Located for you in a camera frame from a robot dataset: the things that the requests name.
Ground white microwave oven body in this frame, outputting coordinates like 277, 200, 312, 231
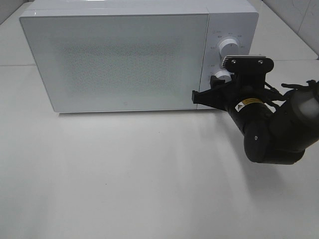
18, 0, 260, 116

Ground white timer knob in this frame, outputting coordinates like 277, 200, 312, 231
214, 70, 231, 83

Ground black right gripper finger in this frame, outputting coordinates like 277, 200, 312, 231
191, 84, 233, 110
210, 75, 232, 87

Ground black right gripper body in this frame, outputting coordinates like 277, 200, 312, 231
219, 83, 272, 129

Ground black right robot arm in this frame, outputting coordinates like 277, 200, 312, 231
192, 73, 319, 165

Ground upper white power knob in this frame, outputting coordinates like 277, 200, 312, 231
218, 37, 239, 58

